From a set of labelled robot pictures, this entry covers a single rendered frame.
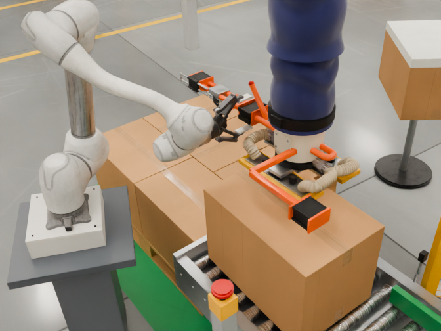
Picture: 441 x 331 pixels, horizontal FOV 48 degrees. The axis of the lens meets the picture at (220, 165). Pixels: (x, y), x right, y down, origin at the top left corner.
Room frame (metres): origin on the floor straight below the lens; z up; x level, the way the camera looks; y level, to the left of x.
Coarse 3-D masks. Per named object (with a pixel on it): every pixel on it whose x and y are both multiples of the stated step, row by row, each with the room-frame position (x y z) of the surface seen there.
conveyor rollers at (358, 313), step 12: (204, 264) 1.57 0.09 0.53; (216, 276) 1.50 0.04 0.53; (384, 288) 1.37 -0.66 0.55; (240, 300) 1.35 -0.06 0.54; (372, 300) 1.32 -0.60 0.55; (384, 300) 1.33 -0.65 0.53; (252, 312) 1.29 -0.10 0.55; (360, 312) 1.26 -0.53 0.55; (396, 312) 1.25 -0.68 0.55; (264, 324) 1.22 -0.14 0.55; (336, 324) 1.21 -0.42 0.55; (348, 324) 1.21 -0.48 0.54; (372, 324) 1.20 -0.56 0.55; (384, 324) 1.20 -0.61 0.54; (408, 324) 1.19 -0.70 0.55
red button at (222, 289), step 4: (216, 280) 1.04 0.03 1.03; (220, 280) 1.03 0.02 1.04; (224, 280) 1.03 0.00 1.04; (228, 280) 1.03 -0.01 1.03; (212, 284) 1.02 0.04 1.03; (216, 284) 1.02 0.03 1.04; (220, 284) 1.02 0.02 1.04; (224, 284) 1.01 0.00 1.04; (228, 284) 1.01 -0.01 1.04; (232, 284) 1.02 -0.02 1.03; (212, 288) 1.01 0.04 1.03; (216, 288) 1.00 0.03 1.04; (220, 288) 1.00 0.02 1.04; (224, 288) 1.00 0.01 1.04; (228, 288) 1.00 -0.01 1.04; (232, 288) 1.00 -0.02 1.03; (212, 292) 0.99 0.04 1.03; (216, 292) 0.99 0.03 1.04; (220, 292) 0.99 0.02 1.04; (224, 292) 0.98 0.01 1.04; (228, 292) 0.99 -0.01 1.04; (232, 292) 0.99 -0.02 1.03; (216, 296) 0.98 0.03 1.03; (220, 296) 0.98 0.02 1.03; (224, 296) 0.97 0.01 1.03; (228, 296) 0.98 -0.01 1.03
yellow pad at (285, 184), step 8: (240, 160) 1.51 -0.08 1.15; (248, 160) 1.50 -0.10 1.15; (256, 160) 1.49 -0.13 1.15; (264, 160) 1.46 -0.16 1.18; (248, 168) 1.47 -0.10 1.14; (264, 176) 1.40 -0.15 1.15; (272, 176) 1.39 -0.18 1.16; (288, 176) 1.39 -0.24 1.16; (296, 176) 1.35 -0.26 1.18; (280, 184) 1.35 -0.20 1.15; (288, 184) 1.34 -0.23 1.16; (296, 184) 1.34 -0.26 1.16; (288, 192) 1.30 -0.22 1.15; (296, 192) 1.30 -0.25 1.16; (304, 192) 1.29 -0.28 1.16; (320, 192) 1.30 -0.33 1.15
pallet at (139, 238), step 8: (136, 232) 2.35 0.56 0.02; (136, 240) 2.28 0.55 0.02; (144, 240) 2.17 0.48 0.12; (144, 248) 2.19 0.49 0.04; (152, 248) 2.10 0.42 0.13; (152, 256) 2.13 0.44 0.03; (160, 256) 2.02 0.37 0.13; (160, 264) 2.07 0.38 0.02; (168, 264) 1.95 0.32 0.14; (168, 272) 2.00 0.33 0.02; (192, 304) 1.77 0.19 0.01; (200, 312) 1.71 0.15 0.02
